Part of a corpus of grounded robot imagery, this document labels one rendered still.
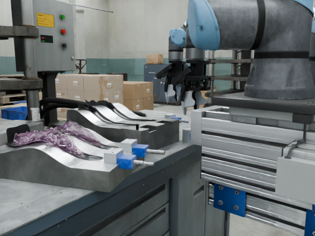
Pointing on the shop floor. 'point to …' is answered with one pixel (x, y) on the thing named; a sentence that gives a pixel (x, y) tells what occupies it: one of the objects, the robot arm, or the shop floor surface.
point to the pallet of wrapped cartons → (88, 89)
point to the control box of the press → (48, 45)
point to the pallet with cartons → (138, 95)
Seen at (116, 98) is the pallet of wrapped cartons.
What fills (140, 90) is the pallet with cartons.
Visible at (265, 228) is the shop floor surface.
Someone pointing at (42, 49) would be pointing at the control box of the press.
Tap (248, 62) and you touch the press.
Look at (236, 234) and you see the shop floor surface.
